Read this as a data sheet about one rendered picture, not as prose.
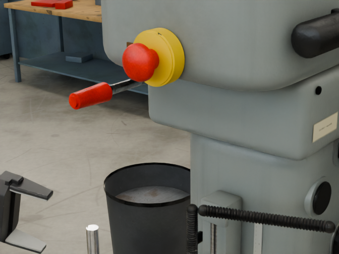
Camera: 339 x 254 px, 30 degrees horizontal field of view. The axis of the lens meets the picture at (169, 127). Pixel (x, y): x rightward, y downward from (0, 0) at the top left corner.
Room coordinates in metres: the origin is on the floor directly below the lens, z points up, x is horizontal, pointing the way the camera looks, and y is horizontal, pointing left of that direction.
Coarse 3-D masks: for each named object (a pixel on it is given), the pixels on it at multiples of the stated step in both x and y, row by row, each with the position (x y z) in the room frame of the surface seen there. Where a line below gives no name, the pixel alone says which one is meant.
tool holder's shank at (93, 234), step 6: (90, 228) 1.11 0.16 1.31; (96, 228) 1.11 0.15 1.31; (90, 234) 1.10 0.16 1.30; (96, 234) 1.10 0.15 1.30; (90, 240) 1.10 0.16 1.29; (96, 240) 1.10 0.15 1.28; (90, 246) 1.10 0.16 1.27; (96, 246) 1.10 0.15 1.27; (90, 252) 1.10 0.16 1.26; (96, 252) 1.10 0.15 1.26
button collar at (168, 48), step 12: (144, 36) 0.65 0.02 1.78; (156, 36) 0.64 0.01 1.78; (168, 36) 0.64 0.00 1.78; (156, 48) 0.64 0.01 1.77; (168, 48) 0.63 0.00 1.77; (180, 48) 0.64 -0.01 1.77; (168, 60) 0.63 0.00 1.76; (180, 60) 0.63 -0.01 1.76; (156, 72) 0.64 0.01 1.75; (168, 72) 0.63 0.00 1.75; (180, 72) 0.64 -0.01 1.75; (156, 84) 0.64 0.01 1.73
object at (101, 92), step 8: (128, 80) 0.76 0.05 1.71; (88, 88) 0.71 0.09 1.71; (96, 88) 0.71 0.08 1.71; (104, 88) 0.72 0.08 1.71; (112, 88) 0.73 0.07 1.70; (120, 88) 0.74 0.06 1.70; (128, 88) 0.75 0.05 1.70; (72, 96) 0.69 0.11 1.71; (80, 96) 0.69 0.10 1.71; (88, 96) 0.70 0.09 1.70; (96, 96) 0.70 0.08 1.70; (104, 96) 0.71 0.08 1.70; (72, 104) 0.69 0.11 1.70; (80, 104) 0.69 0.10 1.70; (88, 104) 0.70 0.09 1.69
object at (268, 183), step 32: (192, 160) 0.81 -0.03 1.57; (224, 160) 0.76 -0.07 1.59; (256, 160) 0.73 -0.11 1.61; (288, 160) 0.72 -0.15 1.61; (320, 160) 0.74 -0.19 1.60; (192, 192) 0.81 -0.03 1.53; (256, 192) 0.73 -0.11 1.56; (288, 192) 0.72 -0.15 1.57; (320, 192) 0.73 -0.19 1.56; (256, 224) 0.73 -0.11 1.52
